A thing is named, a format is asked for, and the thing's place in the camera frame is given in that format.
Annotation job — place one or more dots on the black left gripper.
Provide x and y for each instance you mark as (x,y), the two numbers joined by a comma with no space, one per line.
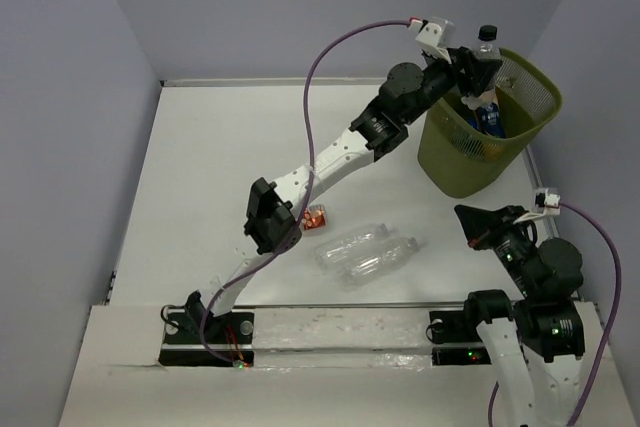
(476,72)

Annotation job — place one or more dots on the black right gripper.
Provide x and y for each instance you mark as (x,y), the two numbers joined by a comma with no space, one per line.
(480,226)

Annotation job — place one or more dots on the small black cap bottle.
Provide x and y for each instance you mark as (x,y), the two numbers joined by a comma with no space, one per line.
(485,49)

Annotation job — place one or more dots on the orange juice bottle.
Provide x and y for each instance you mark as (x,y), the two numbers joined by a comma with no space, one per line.
(490,123)

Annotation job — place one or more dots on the clear bottle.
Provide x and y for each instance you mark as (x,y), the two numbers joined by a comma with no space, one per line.
(347,245)
(375,262)

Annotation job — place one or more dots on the red cap red label bottle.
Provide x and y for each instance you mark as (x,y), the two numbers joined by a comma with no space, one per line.
(315,217)

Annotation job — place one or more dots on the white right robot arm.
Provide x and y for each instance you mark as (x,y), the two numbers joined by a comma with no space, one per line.
(536,344)

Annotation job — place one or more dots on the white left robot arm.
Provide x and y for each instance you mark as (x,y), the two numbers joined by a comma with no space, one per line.
(276,208)

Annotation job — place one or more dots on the green mesh waste bin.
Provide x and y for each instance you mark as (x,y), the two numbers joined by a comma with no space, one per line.
(460,159)

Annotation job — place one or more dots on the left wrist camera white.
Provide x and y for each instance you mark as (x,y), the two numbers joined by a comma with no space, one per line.
(433,36)

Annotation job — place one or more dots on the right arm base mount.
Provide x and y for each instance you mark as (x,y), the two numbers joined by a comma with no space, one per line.
(453,342)

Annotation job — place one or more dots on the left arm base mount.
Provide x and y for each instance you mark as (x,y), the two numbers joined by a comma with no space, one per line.
(230,338)

